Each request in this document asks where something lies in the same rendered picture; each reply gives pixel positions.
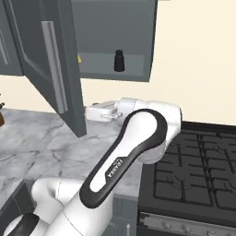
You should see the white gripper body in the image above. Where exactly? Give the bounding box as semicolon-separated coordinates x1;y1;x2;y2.
85;100;122;123

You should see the black shaker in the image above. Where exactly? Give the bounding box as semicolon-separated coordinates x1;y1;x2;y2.
113;49;125;74

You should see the dark grey open cabinet door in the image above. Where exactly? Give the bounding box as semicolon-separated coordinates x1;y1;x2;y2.
2;0;88;138

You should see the dark grey closed cabinet door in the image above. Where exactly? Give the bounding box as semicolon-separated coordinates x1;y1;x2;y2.
0;0;25;77

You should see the brown knife block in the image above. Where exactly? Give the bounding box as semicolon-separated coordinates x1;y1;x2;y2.
0;101;6;127

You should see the black gas stove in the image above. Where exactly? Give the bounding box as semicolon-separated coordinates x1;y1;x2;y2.
136;121;236;236

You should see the silver cabinet door handle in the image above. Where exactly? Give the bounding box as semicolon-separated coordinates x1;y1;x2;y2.
41;20;69;114

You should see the dark grey wall cabinet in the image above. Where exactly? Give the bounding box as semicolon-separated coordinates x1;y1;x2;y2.
70;0;159;83

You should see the grey closed door handle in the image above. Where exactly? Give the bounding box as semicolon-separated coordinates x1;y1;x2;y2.
0;29;10;65

